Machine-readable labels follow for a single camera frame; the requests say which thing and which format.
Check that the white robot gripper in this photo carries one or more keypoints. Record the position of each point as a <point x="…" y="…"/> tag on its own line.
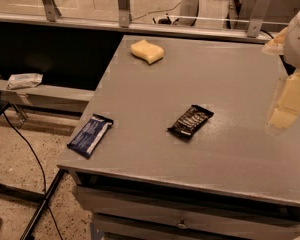
<point x="298" y="40"/>

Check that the white crumpled packet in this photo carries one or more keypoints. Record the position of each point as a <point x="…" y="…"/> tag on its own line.
<point x="25" y="80"/>

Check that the grey metal drawer cabinet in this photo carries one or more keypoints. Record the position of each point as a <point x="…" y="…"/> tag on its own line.
<point x="237" y="178"/>

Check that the blue rxbar wrapper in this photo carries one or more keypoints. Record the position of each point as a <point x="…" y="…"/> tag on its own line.
<point x="88" y="137"/>

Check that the yellow sponge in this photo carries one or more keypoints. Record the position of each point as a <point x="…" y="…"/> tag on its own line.
<point x="147" y="51"/>

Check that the black tripod leg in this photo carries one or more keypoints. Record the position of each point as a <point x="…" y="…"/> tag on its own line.
<point x="42" y="201"/>

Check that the black chocolate rxbar wrapper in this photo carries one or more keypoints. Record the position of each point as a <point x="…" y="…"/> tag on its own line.
<point x="191" y="121"/>

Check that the grey low metal beam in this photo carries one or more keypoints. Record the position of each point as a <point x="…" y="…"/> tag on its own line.
<point x="45" y="96"/>

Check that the grey metal railing frame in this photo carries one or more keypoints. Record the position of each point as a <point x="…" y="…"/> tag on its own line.
<point x="147" y="17"/>

